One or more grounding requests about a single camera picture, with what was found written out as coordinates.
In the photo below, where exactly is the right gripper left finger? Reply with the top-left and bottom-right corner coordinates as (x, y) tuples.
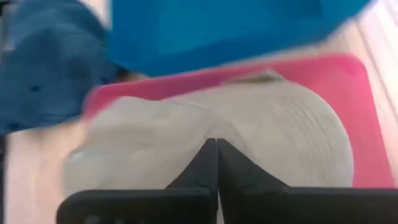
(55, 138), (219, 224)

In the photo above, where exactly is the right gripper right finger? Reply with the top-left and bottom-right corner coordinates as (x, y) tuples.
(217, 138), (398, 224)

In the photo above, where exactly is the beige corduroy cap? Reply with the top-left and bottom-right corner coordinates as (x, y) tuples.
(63, 79), (355, 200)

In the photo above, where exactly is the blue denim cap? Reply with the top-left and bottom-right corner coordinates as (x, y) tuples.
(0, 0), (131, 134)

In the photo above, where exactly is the pink translucent plastic bin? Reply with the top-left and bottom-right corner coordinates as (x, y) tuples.
(82, 53), (396, 189)

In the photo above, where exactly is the blue translucent plastic bin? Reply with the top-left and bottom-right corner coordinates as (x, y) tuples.
(107, 0), (373, 77)

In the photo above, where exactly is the black aluminium table frame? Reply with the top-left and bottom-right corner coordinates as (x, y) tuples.
(0, 133), (6, 224)

